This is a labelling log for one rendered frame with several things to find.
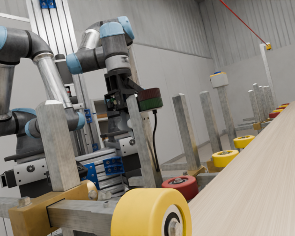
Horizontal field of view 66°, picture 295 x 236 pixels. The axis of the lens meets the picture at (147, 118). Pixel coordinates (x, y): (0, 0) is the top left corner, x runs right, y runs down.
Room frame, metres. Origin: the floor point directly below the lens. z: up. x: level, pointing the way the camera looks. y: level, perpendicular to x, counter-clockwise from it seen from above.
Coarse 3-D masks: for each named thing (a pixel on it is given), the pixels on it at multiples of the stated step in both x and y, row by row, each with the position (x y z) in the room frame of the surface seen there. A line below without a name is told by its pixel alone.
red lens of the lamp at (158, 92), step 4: (152, 88) 0.55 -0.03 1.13; (156, 88) 0.56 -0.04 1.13; (140, 92) 0.56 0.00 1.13; (144, 92) 0.55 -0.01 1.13; (148, 92) 0.55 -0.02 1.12; (152, 92) 0.55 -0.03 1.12; (156, 92) 0.56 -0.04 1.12; (160, 92) 0.58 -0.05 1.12; (140, 96) 0.56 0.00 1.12; (144, 96) 0.55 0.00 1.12; (148, 96) 0.55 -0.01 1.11; (152, 96) 0.55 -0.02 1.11; (156, 96) 0.56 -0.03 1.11; (140, 100) 0.56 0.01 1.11
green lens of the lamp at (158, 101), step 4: (148, 100) 0.55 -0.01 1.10; (152, 100) 0.55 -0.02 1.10; (156, 100) 0.55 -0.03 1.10; (160, 100) 0.56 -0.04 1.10; (140, 104) 0.57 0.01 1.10; (144, 104) 0.56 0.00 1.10; (148, 104) 0.55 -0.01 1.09; (152, 104) 0.55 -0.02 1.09; (156, 104) 0.55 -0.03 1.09; (160, 104) 0.56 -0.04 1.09; (140, 108) 0.57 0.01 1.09; (144, 108) 0.56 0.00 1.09; (148, 108) 0.55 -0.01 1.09
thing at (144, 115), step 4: (148, 88) 0.55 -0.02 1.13; (160, 96) 0.57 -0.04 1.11; (144, 100) 0.56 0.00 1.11; (152, 108) 0.55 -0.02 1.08; (156, 108) 0.56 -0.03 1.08; (160, 108) 0.58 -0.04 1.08; (140, 112) 0.58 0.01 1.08; (144, 112) 0.60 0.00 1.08; (156, 112) 0.57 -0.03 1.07; (140, 116) 0.58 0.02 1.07; (144, 116) 0.59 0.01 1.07; (148, 116) 0.61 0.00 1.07; (156, 116) 0.58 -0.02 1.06; (144, 120) 0.59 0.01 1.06; (148, 120) 0.61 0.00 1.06; (156, 120) 0.58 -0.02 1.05; (156, 124) 0.58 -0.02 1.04; (156, 156) 0.60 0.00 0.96; (156, 160) 0.60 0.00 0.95; (156, 164) 0.60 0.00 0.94
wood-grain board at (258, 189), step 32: (288, 128) 0.91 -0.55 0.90; (256, 160) 0.56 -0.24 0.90; (288, 160) 0.50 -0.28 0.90; (224, 192) 0.40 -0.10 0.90; (256, 192) 0.37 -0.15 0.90; (288, 192) 0.35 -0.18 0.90; (192, 224) 0.32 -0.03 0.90; (224, 224) 0.30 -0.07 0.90; (256, 224) 0.28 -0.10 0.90; (288, 224) 0.27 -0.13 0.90
